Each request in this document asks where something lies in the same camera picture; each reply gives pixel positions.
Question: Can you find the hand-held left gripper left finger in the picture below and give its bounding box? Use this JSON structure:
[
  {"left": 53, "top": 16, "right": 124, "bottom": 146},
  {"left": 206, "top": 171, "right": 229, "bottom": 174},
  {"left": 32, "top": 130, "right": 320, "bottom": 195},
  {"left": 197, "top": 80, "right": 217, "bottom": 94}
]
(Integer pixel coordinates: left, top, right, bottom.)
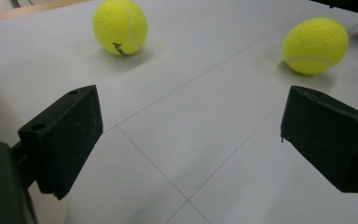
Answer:
[{"left": 18, "top": 84, "right": 104, "bottom": 201}]

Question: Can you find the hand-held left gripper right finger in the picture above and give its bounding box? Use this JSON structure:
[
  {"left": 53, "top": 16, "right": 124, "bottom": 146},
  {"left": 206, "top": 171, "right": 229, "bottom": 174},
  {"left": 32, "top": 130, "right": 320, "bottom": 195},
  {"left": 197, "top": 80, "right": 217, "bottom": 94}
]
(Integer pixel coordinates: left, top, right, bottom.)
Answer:
[{"left": 280, "top": 86, "right": 358, "bottom": 194}]

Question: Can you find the yellow tennis ball black print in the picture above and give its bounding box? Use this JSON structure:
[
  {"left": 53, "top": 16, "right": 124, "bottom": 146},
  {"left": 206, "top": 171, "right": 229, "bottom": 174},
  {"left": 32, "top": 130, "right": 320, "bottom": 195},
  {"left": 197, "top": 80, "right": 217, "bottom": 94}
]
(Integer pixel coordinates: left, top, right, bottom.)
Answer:
[{"left": 92, "top": 0, "right": 149, "bottom": 57}]

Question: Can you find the white table board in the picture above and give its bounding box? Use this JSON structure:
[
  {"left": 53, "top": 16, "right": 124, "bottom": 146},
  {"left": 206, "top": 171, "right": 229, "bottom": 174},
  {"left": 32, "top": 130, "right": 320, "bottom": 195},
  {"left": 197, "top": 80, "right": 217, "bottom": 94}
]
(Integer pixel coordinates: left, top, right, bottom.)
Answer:
[{"left": 0, "top": 0, "right": 358, "bottom": 224}]

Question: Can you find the wooden table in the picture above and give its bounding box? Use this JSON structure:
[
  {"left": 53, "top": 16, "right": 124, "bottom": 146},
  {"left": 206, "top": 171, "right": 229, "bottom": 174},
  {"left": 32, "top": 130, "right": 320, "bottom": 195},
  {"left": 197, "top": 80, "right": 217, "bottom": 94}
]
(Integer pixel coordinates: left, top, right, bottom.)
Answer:
[{"left": 0, "top": 0, "right": 91, "bottom": 24}]

